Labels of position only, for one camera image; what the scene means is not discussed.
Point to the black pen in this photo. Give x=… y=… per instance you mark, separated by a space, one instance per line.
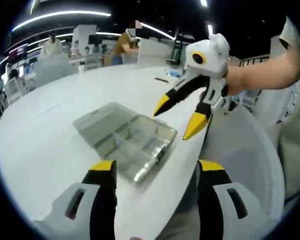
x=160 y=79

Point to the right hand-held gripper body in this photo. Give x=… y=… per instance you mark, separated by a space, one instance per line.
x=212 y=60

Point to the blue cloth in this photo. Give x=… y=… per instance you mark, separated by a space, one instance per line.
x=175 y=73

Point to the clear plastic compartment box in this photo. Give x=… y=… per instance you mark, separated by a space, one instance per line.
x=125 y=140

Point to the red screen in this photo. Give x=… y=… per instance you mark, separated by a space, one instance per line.
x=18 y=50

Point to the white board panel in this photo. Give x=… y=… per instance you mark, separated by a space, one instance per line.
x=156 y=52

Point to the person's right hand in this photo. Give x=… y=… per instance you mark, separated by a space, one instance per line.
x=237 y=81

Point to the white paper cup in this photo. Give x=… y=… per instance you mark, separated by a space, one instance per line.
x=81 y=69

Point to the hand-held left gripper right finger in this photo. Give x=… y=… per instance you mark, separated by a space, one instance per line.
x=210 y=200

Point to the black railing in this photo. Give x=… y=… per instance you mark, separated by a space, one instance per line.
x=250 y=61

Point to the ceiling light strip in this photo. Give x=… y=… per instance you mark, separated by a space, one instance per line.
x=65 y=16

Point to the grey chair back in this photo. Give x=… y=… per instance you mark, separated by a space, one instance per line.
x=56 y=68

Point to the grey mesh office chair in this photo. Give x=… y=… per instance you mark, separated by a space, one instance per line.
x=240 y=155

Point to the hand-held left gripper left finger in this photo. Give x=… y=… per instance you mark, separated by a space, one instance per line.
x=105 y=200

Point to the black metal stand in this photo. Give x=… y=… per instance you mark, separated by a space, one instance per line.
x=177 y=47

